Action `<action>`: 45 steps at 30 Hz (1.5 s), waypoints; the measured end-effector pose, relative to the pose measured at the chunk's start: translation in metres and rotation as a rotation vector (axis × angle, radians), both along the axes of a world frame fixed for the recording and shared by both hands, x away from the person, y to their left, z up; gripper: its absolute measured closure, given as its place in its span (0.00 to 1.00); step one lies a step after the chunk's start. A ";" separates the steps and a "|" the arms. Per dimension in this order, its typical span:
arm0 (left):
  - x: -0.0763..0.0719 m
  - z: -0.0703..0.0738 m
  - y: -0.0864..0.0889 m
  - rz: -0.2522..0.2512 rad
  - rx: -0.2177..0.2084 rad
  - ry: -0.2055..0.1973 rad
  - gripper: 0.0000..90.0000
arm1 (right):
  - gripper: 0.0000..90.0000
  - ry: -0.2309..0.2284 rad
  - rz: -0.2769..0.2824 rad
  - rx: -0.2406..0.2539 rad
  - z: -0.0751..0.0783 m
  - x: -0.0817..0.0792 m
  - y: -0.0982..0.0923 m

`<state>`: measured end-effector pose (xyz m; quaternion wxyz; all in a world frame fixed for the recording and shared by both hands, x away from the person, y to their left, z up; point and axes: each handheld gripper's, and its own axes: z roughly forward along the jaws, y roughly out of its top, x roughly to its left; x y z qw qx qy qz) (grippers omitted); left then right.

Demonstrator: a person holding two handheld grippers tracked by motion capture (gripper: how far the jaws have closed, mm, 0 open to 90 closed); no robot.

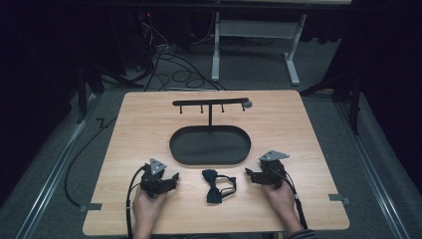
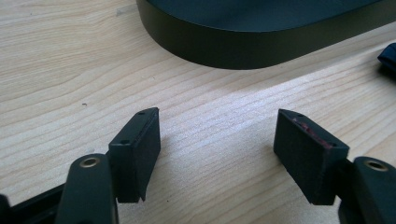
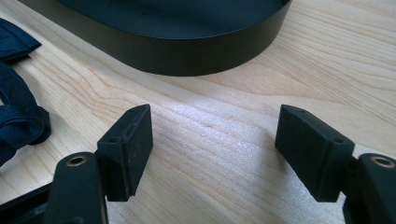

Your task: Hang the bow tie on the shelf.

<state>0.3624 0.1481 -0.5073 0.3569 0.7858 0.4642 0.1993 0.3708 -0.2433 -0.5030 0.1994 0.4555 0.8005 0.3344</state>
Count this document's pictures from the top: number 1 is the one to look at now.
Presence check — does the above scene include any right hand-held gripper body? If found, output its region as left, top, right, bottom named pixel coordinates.
left=258, top=149, right=291, bottom=190

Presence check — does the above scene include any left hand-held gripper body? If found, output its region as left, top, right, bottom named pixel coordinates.
left=139, top=157, right=169, bottom=199

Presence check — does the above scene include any person's left hand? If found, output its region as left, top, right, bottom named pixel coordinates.
left=131, top=188, right=168, bottom=224

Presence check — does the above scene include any person's right hand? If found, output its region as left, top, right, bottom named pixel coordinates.
left=261, top=180, right=298, bottom=218

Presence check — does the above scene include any dark bow tie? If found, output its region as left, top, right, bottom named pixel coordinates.
left=201, top=168, right=238, bottom=205

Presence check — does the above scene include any black hook stand with tray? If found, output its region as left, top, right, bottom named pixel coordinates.
left=168, top=97, right=254, bottom=166

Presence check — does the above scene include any grey tape strip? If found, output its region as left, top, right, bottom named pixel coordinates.
left=78, top=202, right=104, bottom=213
left=327, top=193, right=351, bottom=206

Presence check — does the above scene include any black metal stand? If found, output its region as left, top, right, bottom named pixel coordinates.
left=299, top=70, right=363, bottom=136
left=75, top=62, right=145, bottom=124

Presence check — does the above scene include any left hand-held gripper cable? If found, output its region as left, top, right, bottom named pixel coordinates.
left=124, top=164, right=148, bottom=239

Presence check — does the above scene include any hand-held gripper cable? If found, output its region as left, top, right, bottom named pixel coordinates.
left=274, top=168, right=309, bottom=231
left=124, top=164, right=148, bottom=239

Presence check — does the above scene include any right hand-held gripper cable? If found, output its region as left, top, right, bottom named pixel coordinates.
left=274, top=168, right=309, bottom=231

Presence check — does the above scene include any black floor cable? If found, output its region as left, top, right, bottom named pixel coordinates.
left=64, top=116, right=117, bottom=207

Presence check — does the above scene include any metal floor rail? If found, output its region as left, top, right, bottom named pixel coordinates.
left=13, top=94, right=101, bottom=239
left=332, top=99, right=414, bottom=239

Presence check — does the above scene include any tangle of black floor cables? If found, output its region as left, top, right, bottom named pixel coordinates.
left=133, top=13, right=228, bottom=93

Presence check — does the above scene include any white metal desk frame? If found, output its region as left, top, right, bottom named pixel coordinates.
left=210, top=11, right=309, bottom=87

